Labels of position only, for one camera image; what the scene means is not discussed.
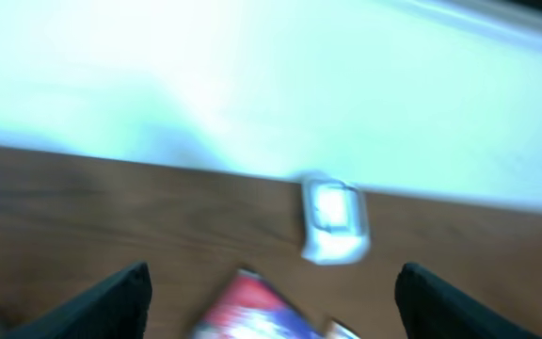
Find purple red pantyliner pack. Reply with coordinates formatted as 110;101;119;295
190;269;322;339

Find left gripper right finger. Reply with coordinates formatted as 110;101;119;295
394;263;538;339

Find orange Kleenex tissue pack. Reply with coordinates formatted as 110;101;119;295
323;320;360;339

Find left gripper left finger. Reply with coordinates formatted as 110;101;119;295
7;262;152;339

